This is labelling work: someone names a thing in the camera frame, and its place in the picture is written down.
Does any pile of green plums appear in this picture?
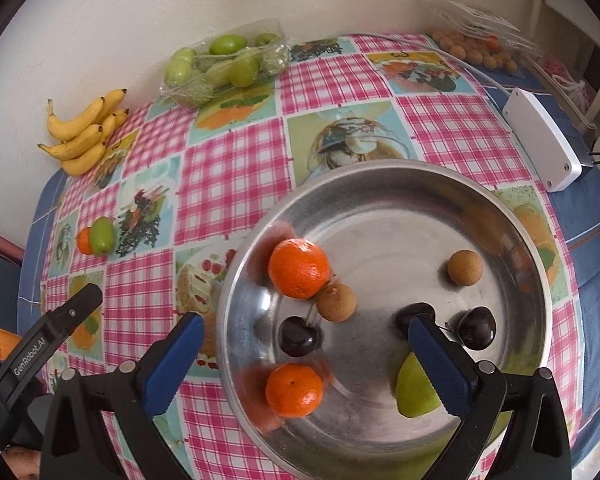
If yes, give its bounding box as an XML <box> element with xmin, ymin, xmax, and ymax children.
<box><xmin>164</xmin><ymin>33</ymin><xmax>280</xmax><ymax>101</ymax></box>

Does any plastic tray of brown longans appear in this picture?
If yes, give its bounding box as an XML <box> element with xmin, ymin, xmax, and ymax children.
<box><xmin>420</xmin><ymin>0</ymin><xmax>541</xmax><ymax>76</ymax></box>

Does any orange tangerine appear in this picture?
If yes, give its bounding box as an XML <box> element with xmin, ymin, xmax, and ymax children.
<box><xmin>268</xmin><ymin>238</ymin><xmax>332</xmax><ymax>300</ymax></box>
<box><xmin>265</xmin><ymin>363</ymin><xmax>325</xmax><ymax>418</ymax></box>
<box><xmin>76</xmin><ymin>226</ymin><xmax>97</xmax><ymax>256</ymax></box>

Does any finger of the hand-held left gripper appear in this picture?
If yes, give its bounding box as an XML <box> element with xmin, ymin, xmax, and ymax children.
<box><xmin>45</xmin><ymin>282</ymin><xmax>104</xmax><ymax>343</ymax></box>

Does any person's left hand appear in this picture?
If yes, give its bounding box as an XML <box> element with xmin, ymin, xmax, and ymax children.
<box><xmin>2</xmin><ymin>447</ymin><xmax>43</xmax><ymax>480</ymax></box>

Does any white power strip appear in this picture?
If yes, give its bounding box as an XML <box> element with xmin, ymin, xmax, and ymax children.
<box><xmin>502</xmin><ymin>87</ymin><xmax>583</xmax><ymax>193</ymax></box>

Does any round metal pan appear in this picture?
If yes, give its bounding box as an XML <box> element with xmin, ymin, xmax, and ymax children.
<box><xmin>216</xmin><ymin>159</ymin><xmax>553</xmax><ymax>467</ymax></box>

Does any small green mango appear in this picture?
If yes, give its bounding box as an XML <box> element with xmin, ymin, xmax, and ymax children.
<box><xmin>90</xmin><ymin>216</ymin><xmax>117</xmax><ymax>255</ymax></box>

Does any bunch of yellow bananas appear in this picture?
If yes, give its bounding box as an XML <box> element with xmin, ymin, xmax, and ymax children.
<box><xmin>37</xmin><ymin>88</ymin><xmax>130</xmax><ymax>177</ymax></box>

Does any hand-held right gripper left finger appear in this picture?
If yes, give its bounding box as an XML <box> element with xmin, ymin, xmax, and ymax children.
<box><xmin>39</xmin><ymin>311</ymin><xmax>206</xmax><ymax>480</ymax></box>

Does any pink checkered printed tablecloth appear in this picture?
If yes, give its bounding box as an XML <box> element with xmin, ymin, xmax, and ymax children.
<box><xmin>40</xmin><ymin>34</ymin><xmax>586</xmax><ymax>480</ymax></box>

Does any pink rod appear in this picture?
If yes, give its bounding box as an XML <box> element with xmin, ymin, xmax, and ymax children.
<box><xmin>0</xmin><ymin>222</ymin><xmax>26</xmax><ymax>266</ymax></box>

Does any large green mango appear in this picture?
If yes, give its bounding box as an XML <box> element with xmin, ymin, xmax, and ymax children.
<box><xmin>395</xmin><ymin>351</ymin><xmax>443</xmax><ymax>418</ymax></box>

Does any dark red cherry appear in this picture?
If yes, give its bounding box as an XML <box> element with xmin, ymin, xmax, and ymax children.
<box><xmin>456</xmin><ymin>306</ymin><xmax>497</xmax><ymax>351</ymax></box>
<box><xmin>278</xmin><ymin>315</ymin><xmax>323</xmax><ymax>359</ymax></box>
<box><xmin>395</xmin><ymin>303</ymin><xmax>437</xmax><ymax>341</ymax></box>

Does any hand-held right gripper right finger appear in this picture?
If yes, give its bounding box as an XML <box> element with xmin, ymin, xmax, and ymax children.
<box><xmin>407</xmin><ymin>312</ymin><xmax>573</xmax><ymax>480</ymax></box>

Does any brown longan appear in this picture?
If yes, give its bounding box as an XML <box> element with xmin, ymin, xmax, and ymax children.
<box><xmin>447</xmin><ymin>250</ymin><xmax>483</xmax><ymax>286</ymax></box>
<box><xmin>316</xmin><ymin>282</ymin><xmax>357</xmax><ymax>322</ymax></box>

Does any clear plastic tray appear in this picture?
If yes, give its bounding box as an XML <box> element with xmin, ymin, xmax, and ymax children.
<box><xmin>160</xmin><ymin>17</ymin><xmax>293</xmax><ymax>108</ymax></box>

